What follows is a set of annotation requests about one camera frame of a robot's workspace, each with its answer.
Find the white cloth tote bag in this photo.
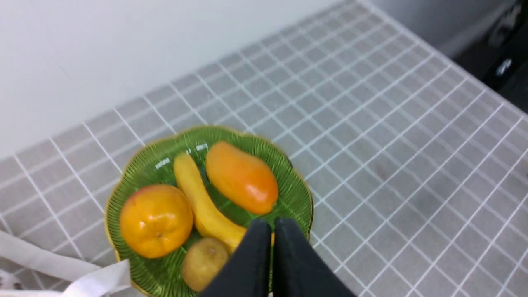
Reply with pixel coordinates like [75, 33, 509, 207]
[0, 231, 132, 297]

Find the orange tangerine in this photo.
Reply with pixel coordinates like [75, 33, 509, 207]
[119, 184, 193, 258]

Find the yellow banana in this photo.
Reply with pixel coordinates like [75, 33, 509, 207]
[173, 153, 246, 254]

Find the dark equipment beside table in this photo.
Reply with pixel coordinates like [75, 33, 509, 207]
[454, 0, 528, 113]

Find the green leaf-shaped glass plate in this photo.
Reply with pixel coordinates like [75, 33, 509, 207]
[104, 125, 314, 297]

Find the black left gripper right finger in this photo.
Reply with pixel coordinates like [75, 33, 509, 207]
[272, 218, 355, 297]

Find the orange mango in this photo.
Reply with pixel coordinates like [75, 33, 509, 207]
[205, 141, 278, 215]

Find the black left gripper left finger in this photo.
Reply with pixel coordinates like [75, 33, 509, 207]
[198, 219, 271, 297]

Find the brown kiwi fruit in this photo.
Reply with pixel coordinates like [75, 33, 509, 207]
[181, 238, 230, 292]

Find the grey checkered tablecloth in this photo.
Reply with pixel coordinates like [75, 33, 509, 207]
[1, 0, 527, 297]

